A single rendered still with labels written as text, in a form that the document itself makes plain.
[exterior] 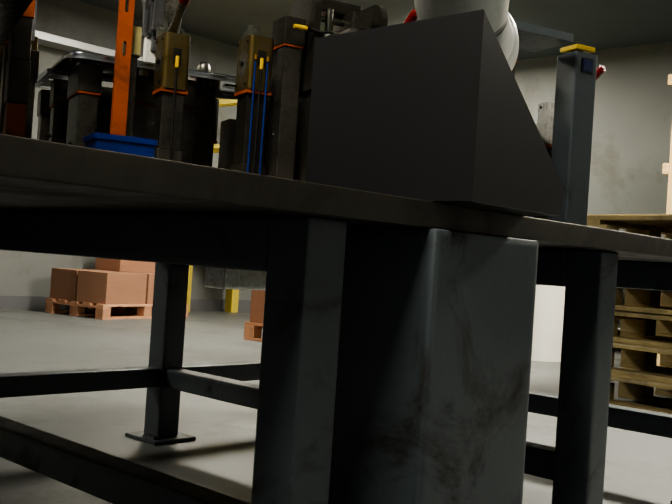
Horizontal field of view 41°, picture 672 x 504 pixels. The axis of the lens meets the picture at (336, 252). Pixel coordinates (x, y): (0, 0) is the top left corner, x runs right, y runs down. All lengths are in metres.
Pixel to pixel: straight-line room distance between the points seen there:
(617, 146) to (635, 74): 0.69
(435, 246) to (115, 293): 6.46
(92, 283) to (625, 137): 5.06
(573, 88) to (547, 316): 4.32
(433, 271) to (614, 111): 7.78
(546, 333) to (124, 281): 3.52
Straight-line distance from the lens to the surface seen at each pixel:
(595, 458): 1.97
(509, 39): 1.62
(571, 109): 2.23
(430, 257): 1.34
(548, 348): 6.49
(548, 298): 6.44
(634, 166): 8.89
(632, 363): 4.89
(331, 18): 2.05
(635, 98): 9.00
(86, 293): 7.77
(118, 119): 1.91
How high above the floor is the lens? 0.60
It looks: 1 degrees up
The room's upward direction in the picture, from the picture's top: 4 degrees clockwise
